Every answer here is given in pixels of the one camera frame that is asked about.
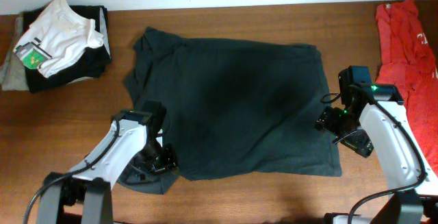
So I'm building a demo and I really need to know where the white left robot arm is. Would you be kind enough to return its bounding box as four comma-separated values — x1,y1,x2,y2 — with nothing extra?
31,101,178,223

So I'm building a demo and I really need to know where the red t-shirt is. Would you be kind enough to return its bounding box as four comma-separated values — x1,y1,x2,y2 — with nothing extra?
376,0,437,173

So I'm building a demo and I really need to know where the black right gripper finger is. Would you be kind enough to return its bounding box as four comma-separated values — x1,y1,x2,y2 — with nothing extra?
314,114,326,132
333,129,374,158

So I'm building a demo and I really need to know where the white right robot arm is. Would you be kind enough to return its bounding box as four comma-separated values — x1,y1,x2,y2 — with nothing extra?
315,66,437,224

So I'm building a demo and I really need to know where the grey folded garment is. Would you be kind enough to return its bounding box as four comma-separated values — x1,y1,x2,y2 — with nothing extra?
1,14,29,91

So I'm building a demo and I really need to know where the dark green Nike t-shirt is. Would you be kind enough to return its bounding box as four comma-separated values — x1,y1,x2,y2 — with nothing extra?
118,27,342,195

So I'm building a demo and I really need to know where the white folded t-shirt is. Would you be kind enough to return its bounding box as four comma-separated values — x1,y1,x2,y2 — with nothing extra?
13,0,104,78

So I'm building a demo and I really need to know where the black folded garment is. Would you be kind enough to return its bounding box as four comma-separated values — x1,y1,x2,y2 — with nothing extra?
25,5,112,93

